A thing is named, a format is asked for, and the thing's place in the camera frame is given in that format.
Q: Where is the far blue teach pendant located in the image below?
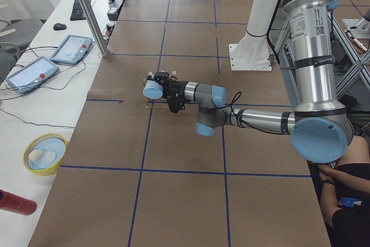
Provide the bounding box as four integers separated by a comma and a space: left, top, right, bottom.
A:
50, 35, 93, 65

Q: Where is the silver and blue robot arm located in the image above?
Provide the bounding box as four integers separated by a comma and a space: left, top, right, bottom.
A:
143, 0, 353, 164

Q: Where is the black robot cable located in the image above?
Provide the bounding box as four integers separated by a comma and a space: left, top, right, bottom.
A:
215, 90, 261, 129

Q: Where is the gold wire cup holder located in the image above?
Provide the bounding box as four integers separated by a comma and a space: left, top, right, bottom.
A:
143, 70, 177, 109

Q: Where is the grey office chair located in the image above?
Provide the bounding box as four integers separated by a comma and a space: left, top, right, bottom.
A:
1, 18, 43, 59

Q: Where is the seated person in black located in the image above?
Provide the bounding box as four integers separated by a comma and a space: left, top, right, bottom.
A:
316, 136, 369, 246

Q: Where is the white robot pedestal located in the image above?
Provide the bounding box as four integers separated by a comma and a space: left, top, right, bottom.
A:
229, 0, 279, 71

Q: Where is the blue teach pendant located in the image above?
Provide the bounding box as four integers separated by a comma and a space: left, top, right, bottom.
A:
5, 56, 59, 94
50, 35, 93, 65

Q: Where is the red cylinder bottle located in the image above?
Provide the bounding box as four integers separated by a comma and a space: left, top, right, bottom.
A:
1, 190, 37, 216

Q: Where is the near blue teach pendant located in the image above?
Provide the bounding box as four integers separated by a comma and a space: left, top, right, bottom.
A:
5, 56, 59, 94

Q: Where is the aluminium frame post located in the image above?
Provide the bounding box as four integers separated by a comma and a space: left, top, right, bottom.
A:
79, 0, 109, 57

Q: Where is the black computer mouse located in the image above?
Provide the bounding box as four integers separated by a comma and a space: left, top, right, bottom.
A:
53, 23, 66, 31

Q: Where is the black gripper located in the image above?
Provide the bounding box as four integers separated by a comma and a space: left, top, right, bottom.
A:
162, 78, 187, 113

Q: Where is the yellow bowl with blue lid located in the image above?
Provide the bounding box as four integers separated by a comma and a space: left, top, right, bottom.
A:
23, 133, 69, 176

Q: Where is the light blue cup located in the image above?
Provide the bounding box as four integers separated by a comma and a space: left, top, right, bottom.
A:
142, 80, 163, 99

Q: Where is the black keyboard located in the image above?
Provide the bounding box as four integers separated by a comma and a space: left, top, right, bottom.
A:
70, 0, 86, 21

